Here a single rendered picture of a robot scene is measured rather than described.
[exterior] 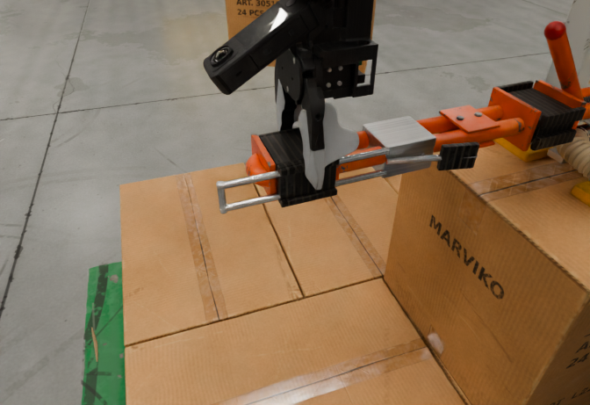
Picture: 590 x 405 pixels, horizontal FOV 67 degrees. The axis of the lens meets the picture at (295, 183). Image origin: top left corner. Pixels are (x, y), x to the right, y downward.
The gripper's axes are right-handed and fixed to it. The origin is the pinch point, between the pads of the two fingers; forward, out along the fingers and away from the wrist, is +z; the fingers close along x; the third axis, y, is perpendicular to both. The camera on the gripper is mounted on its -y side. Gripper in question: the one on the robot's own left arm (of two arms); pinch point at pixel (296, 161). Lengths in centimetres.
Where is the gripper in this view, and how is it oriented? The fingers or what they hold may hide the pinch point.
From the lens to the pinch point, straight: 51.1
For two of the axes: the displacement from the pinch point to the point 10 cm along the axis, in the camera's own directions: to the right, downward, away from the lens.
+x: -3.5, -5.5, 7.6
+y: 9.4, -2.1, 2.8
